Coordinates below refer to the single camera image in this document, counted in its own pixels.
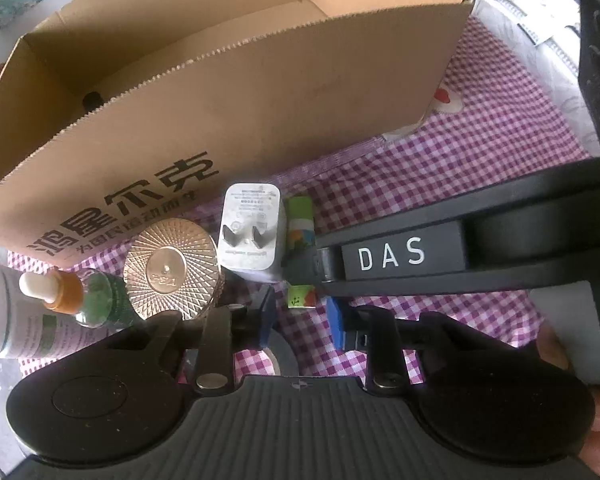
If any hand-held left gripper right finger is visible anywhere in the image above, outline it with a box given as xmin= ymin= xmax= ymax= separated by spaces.
xmin=326 ymin=297 xmax=481 ymax=391

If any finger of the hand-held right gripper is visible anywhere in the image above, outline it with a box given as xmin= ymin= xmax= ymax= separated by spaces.
xmin=312 ymin=194 xmax=481 ymax=251
xmin=282 ymin=247 xmax=531 ymax=300

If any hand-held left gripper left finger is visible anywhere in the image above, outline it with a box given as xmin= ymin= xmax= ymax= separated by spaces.
xmin=97 ymin=286 xmax=277 ymax=393

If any green patterned small tube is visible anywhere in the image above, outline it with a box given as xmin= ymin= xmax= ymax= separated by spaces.
xmin=284 ymin=195 xmax=317 ymax=312

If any white charger plug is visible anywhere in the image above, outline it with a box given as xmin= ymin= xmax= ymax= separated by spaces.
xmin=217 ymin=182 xmax=287 ymax=283

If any gold lid jar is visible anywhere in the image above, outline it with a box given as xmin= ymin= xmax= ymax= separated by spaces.
xmin=123 ymin=218 xmax=226 ymax=322

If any brown cardboard box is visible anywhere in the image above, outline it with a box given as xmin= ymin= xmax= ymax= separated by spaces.
xmin=0 ymin=0 xmax=476 ymax=271

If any black tape roll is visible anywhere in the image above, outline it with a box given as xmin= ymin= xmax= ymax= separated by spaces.
xmin=235 ymin=327 xmax=297 ymax=377

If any purple checked cloth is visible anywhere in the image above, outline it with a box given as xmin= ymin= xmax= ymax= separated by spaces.
xmin=7 ymin=15 xmax=600 ymax=376

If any green dropper bottle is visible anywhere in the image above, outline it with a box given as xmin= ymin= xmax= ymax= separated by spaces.
xmin=19 ymin=268 xmax=141 ymax=331

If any white quilted blanket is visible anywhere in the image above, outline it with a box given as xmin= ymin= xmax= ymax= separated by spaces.
xmin=472 ymin=0 xmax=600 ymax=161

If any white plastic bottle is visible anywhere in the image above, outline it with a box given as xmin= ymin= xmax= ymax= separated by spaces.
xmin=0 ymin=260 xmax=66 ymax=359

